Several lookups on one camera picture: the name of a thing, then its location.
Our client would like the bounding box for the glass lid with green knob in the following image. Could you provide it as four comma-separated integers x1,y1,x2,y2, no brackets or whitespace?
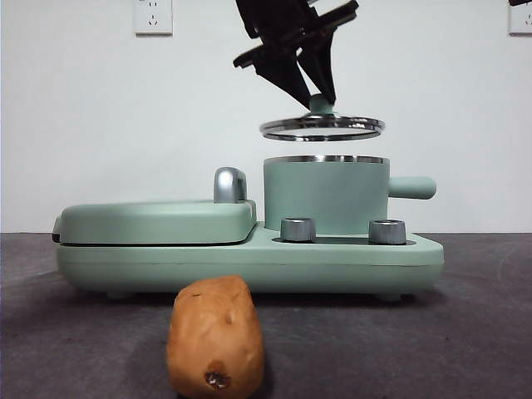
259,93,386,144

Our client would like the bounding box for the brown potato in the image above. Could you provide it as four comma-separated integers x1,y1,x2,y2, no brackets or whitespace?
165,274,266,399

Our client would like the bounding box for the silver control knob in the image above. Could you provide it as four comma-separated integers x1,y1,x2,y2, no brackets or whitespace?
280,216,318,243
368,219,407,245

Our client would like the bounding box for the green breakfast machine base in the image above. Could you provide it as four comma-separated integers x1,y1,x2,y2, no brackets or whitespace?
53,219,446,301

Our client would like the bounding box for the green griddle cover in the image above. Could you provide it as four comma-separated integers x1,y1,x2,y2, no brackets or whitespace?
52,198,259,246

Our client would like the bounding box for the white wall socket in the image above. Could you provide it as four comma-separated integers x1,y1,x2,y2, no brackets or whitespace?
133,0,174,37
509,0,532,37

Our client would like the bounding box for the green pot with handle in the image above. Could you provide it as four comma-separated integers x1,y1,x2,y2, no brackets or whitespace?
263,155,438,233

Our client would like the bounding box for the silver cover handle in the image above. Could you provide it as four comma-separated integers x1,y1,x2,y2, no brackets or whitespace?
213,166,249,205

